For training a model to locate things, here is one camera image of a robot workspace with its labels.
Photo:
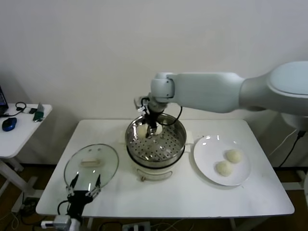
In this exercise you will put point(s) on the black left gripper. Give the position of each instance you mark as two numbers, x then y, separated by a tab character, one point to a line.
77	201

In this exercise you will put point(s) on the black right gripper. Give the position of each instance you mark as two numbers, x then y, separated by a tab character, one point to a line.
152	116

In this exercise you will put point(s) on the white steamed baozi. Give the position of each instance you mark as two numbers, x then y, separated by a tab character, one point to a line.
141	131
234	156
224	169
159	130

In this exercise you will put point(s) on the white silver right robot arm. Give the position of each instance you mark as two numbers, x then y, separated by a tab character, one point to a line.
216	91

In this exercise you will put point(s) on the stainless perforated steamer basket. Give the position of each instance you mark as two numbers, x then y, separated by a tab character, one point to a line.
154	149

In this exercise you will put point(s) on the cream electric cooking pot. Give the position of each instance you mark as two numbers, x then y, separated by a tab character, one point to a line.
154	172

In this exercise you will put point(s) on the white round plate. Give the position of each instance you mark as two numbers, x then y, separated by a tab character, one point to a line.
209	156

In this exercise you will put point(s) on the grey floor power strip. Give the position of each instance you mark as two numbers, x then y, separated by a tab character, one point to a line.
136	227

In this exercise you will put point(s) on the white side table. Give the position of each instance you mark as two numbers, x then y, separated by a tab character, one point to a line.
21	134

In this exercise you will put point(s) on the green grey hand tool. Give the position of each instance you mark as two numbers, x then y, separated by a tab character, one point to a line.
38	116

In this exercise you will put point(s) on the small white adapter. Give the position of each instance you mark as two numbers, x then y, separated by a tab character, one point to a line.
27	110

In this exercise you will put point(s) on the blue computer mouse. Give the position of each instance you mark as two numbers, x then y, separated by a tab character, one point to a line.
9	124

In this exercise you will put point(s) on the dark laptop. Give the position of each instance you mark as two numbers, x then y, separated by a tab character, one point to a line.
2	98

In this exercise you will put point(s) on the white desk with foot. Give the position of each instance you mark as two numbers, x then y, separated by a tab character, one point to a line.
292	185

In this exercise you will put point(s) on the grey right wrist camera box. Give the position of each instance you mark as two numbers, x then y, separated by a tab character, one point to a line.
138	103

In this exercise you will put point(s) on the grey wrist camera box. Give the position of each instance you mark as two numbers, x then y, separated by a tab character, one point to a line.
62	221
138	103

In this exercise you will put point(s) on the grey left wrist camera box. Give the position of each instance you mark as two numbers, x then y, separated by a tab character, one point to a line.
62	221

